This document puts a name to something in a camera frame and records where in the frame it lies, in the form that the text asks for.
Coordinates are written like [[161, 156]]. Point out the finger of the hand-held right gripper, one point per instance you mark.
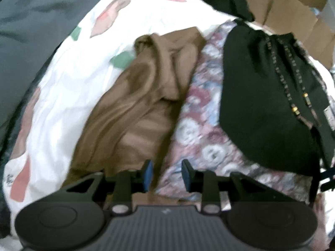
[[323, 185]]

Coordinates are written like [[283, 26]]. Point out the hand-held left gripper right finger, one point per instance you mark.
[[186, 175]]

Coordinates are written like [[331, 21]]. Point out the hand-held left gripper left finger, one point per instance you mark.
[[148, 175]]

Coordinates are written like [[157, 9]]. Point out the floral patterned garment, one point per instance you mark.
[[199, 141]]

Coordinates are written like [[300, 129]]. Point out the brown garment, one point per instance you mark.
[[136, 115]]

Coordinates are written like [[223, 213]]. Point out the black beaded garment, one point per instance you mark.
[[256, 96]]

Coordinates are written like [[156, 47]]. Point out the white printed bed sheet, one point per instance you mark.
[[65, 96]]

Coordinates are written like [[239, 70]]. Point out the cardboard box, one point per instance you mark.
[[288, 13]]

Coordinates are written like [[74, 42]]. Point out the dark grey bedding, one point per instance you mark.
[[31, 31]]

